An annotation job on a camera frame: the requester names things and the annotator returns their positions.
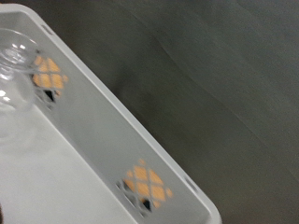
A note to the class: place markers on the grey plastic crate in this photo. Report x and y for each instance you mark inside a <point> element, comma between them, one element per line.
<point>93,130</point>

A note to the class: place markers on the clear wine glass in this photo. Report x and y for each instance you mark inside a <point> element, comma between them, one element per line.
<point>15,77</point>

